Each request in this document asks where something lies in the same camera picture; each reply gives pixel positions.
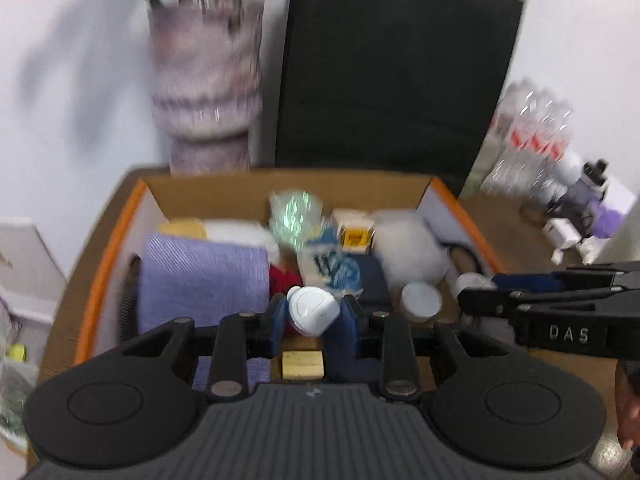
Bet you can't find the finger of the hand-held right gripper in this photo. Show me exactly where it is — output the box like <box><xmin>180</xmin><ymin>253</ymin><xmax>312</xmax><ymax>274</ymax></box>
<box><xmin>457</xmin><ymin>285</ymin><xmax>621</xmax><ymax>332</ymax></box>
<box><xmin>491</xmin><ymin>267</ymin><xmax>628</xmax><ymax>295</ymax></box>

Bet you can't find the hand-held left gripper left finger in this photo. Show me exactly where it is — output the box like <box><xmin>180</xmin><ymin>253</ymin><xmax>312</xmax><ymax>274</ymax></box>
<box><xmin>120</xmin><ymin>294</ymin><xmax>289</xmax><ymax>403</ymax></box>

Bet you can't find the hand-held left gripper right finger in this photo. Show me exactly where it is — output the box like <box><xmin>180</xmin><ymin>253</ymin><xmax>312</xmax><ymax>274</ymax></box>
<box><xmin>340</xmin><ymin>294</ymin><xmax>507</xmax><ymax>403</ymax></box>

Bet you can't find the white earbud case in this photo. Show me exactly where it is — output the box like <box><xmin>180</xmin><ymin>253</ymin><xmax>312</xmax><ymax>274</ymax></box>
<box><xmin>286</xmin><ymin>286</ymin><xmax>342</xmax><ymax>339</ymax></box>

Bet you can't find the yellow sponge block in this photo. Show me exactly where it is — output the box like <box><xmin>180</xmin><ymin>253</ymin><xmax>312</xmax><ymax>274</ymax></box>
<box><xmin>281</xmin><ymin>350</ymin><xmax>324</xmax><ymax>380</ymax></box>

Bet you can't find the navy blue pouch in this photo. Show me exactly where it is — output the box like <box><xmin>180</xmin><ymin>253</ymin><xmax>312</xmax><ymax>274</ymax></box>
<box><xmin>356</xmin><ymin>256</ymin><xmax>392</xmax><ymax>311</ymax></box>

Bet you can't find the small white round case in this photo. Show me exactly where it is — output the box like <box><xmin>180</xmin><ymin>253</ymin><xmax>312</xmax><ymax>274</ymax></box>
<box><xmin>400</xmin><ymin>281</ymin><xmax>444</xmax><ymax>325</ymax></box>

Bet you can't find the purple cloth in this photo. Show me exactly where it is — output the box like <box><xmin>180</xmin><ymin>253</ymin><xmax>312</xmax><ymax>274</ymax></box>
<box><xmin>137</xmin><ymin>232</ymin><xmax>272</xmax><ymax>393</ymax></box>

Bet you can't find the red cardboard box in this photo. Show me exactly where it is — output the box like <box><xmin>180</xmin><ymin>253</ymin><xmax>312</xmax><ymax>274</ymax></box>
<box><xmin>75</xmin><ymin>167</ymin><xmax>508</xmax><ymax>367</ymax></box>

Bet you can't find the braided cable coil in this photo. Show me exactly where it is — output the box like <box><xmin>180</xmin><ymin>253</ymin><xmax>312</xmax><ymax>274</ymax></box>
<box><xmin>117</xmin><ymin>255</ymin><xmax>143</xmax><ymax>346</ymax></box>

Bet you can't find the person's right hand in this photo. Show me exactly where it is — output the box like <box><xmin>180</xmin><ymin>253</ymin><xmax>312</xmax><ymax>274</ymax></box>
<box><xmin>616</xmin><ymin>360</ymin><xmax>640</xmax><ymax>473</ymax></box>

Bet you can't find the red fabric flower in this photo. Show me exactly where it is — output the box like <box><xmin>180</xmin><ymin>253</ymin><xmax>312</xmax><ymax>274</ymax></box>
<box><xmin>269</xmin><ymin>265</ymin><xmax>303</xmax><ymax>301</ymax></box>

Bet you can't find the white charger plug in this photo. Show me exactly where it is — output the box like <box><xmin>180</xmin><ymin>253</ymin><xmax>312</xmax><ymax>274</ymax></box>
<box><xmin>542</xmin><ymin>216</ymin><xmax>583</xmax><ymax>267</ymax></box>

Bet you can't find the blue white packet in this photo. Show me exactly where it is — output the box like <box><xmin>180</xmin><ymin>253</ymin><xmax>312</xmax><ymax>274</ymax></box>
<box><xmin>297</xmin><ymin>225</ymin><xmax>362</xmax><ymax>293</ymax></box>

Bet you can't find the small yellow white box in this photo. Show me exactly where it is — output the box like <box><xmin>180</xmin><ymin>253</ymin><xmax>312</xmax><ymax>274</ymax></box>
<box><xmin>332</xmin><ymin>208</ymin><xmax>377</xmax><ymax>252</ymax></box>

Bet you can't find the white towel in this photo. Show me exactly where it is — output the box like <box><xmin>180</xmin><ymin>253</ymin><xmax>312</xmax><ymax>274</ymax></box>
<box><xmin>205</xmin><ymin>219</ymin><xmax>278</xmax><ymax>256</ymax></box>

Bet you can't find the white fluffy bag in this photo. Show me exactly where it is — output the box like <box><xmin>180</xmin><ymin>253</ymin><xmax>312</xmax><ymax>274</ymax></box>
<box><xmin>372</xmin><ymin>209</ymin><xmax>451</xmax><ymax>286</ymax></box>

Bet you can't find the purple small item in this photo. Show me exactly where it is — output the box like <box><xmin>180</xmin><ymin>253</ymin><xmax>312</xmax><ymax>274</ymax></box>
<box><xmin>592</xmin><ymin>205</ymin><xmax>630</xmax><ymax>240</ymax></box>

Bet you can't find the iridescent crumpled ball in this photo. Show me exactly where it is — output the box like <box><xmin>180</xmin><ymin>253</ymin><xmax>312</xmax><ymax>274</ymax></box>
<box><xmin>269</xmin><ymin>190</ymin><xmax>323</xmax><ymax>251</ymax></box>

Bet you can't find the small grey bottle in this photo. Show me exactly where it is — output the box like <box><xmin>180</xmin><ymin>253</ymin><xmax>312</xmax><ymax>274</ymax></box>
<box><xmin>560</xmin><ymin>159</ymin><xmax>612</xmax><ymax>216</ymax></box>

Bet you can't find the yellow folded cloth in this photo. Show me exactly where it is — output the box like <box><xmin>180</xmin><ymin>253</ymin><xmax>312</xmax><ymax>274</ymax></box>
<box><xmin>159</xmin><ymin>216</ymin><xmax>208</xmax><ymax>241</ymax></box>

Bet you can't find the pack of water bottles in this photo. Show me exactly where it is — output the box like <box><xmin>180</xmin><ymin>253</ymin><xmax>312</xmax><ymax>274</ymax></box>
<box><xmin>479</xmin><ymin>77</ymin><xmax>585</xmax><ymax>202</ymax></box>

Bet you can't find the black paper bag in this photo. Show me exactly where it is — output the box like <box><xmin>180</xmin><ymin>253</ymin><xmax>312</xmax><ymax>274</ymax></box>
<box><xmin>274</xmin><ymin>0</ymin><xmax>530</xmax><ymax>200</ymax></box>

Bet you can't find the purple striped vase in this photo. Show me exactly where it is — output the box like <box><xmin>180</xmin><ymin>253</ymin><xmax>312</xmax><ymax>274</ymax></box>
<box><xmin>148</xmin><ymin>0</ymin><xmax>266</xmax><ymax>177</ymax></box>

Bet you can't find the white cabinet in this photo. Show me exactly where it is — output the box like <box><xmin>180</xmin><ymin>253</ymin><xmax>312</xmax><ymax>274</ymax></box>
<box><xmin>0</xmin><ymin>217</ymin><xmax>68</xmax><ymax>326</ymax></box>

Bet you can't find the clear plastic bag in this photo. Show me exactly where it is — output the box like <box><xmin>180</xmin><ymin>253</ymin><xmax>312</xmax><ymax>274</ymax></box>
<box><xmin>0</xmin><ymin>300</ymin><xmax>42</xmax><ymax>453</ymax></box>

